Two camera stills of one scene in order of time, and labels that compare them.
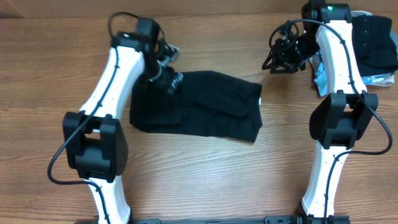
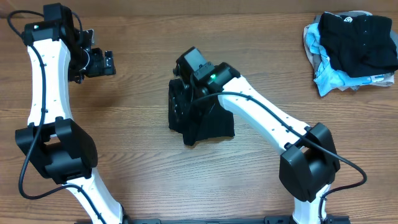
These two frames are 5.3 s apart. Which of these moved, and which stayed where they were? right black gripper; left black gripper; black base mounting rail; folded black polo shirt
Moved: right black gripper; left black gripper
Stayed: folded black polo shirt; black base mounting rail
